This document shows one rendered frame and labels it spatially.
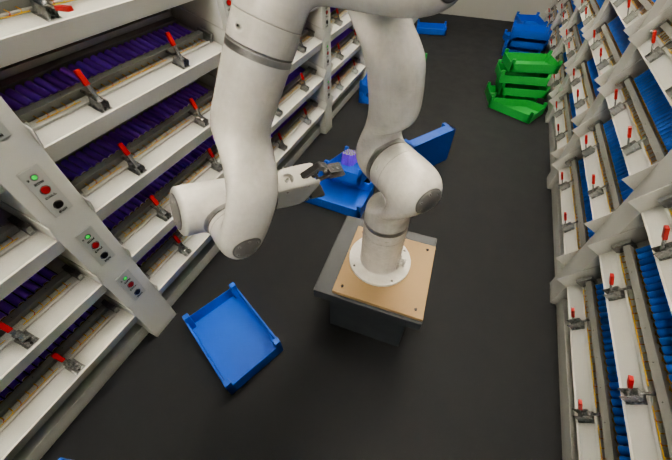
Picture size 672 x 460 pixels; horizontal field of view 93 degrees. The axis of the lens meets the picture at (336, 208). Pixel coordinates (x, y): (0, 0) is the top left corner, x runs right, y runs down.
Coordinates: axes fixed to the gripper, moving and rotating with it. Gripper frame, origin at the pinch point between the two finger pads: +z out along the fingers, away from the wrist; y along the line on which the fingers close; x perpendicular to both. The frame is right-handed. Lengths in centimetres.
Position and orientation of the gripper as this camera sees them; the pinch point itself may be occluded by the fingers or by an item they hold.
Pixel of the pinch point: (328, 180)
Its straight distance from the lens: 70.5
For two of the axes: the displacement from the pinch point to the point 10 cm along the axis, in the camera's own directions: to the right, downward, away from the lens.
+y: -4.9, 4.3, 7.6
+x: 4.3, 8.8, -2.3
